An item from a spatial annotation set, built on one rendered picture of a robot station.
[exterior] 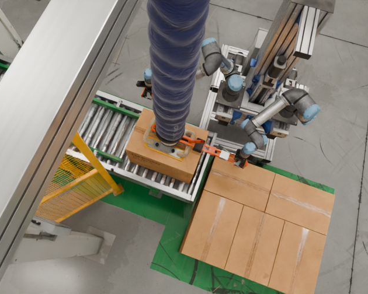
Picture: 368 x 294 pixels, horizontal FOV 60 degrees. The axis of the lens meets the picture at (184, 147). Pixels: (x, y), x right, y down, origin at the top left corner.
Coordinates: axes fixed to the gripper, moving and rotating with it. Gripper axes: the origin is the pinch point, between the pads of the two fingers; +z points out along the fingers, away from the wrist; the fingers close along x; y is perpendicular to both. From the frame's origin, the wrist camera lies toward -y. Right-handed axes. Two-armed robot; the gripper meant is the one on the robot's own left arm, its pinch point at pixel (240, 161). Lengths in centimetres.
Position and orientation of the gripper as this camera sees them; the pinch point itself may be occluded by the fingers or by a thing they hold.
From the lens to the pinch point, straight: 255.7
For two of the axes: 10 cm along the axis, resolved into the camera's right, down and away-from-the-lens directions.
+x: -3.6, 8.8, -3.0
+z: -0.7, 3.0, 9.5
